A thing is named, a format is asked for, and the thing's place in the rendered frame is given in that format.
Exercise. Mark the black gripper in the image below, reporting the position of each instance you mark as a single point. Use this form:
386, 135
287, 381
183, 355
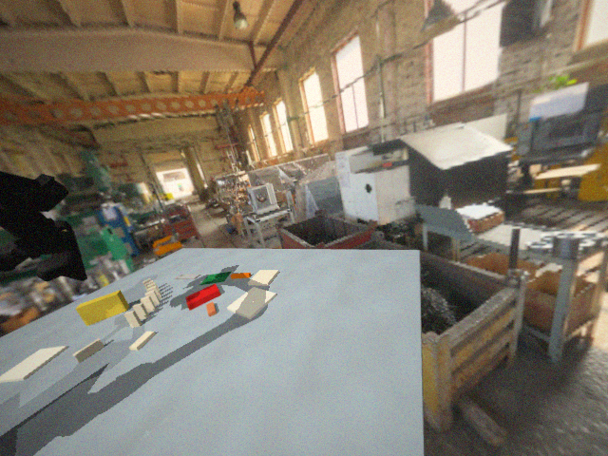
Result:
66, 259

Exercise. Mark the yellow rectangular block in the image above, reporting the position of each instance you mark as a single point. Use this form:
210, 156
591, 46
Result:
102, 307

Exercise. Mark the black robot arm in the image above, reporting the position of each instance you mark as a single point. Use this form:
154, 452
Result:
21, 202

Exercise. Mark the red rectangular block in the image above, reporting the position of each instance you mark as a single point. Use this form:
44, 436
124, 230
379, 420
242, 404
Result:
202, 296

